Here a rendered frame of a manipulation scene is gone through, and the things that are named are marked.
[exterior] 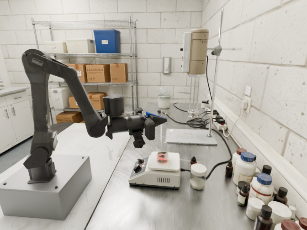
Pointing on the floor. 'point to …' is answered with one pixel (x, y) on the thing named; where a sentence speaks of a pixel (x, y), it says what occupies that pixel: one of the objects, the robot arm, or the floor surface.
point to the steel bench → (162, 208)
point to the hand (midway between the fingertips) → (157, 120)
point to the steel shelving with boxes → (100, 39)
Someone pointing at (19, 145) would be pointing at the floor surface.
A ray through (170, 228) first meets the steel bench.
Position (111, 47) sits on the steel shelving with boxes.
